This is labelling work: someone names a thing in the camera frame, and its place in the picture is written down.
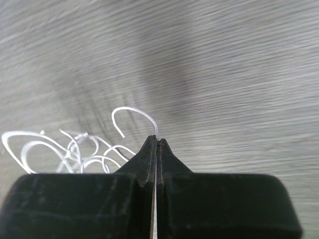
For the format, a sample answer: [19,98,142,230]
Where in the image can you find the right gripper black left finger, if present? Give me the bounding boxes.
[0,135,157,239]

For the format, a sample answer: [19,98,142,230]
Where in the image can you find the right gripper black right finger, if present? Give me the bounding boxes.
[157,139,303,239]

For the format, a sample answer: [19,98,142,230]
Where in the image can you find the white thin cable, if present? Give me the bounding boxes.
[111,107,160,140]
[1,128,137,175]

